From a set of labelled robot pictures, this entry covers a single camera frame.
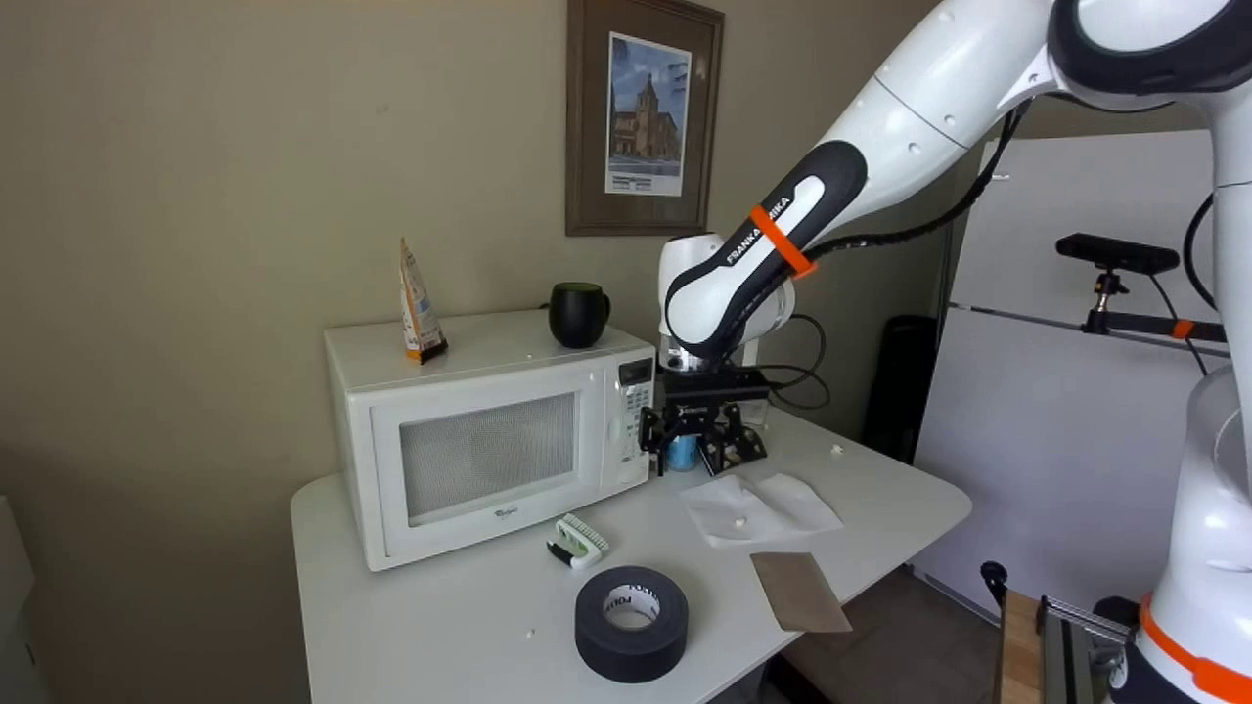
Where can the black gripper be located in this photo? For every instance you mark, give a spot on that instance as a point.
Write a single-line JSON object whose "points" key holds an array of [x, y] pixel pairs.
{"points": [[699, 421]]}

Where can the black masking tape roll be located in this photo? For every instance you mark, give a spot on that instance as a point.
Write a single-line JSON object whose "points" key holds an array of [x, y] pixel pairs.
{"points": [[630, 623]]}

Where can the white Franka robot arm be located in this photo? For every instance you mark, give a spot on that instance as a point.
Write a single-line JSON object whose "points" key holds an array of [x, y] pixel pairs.
{"points": [[941, 91]]}

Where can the blue bottle white cap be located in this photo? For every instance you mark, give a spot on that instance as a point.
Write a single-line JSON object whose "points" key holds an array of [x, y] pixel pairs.
{"points": [[684, 456]]}

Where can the white paper towel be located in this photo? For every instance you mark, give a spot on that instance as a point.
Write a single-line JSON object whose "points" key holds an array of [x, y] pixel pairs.
{"points": [[765, 505]]}

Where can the small green white box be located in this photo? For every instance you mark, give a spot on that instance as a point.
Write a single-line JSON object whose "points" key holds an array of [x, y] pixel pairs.
{"points": [[576, 541]]}

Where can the black mug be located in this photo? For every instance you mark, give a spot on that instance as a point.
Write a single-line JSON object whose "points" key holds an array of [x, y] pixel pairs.
{"points": [[576, 314]]}

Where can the white microwave oven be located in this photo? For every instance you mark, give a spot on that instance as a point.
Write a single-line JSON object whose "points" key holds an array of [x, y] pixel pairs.
{"points": [[482, 449]]}

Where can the brown framed picture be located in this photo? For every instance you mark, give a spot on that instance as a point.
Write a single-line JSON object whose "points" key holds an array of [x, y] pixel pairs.
{"points": [[648, 117]]}

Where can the large white panel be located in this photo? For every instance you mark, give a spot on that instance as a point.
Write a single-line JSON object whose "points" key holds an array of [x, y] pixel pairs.
{"points": [[1056, 443]]}

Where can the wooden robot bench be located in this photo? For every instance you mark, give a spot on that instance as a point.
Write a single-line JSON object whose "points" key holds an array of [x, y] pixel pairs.
{"points": [[1043, 651]]}

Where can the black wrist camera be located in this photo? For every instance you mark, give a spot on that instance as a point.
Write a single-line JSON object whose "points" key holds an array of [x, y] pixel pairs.
{"points": [[712, 383]]}

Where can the black stereo camera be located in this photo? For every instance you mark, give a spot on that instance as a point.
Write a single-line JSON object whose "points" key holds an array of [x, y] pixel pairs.
{"points": [[1116, 251]]}

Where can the black camera mount rod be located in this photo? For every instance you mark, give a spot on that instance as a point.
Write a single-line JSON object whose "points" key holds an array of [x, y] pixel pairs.
{"points": [[1146, 326]]}

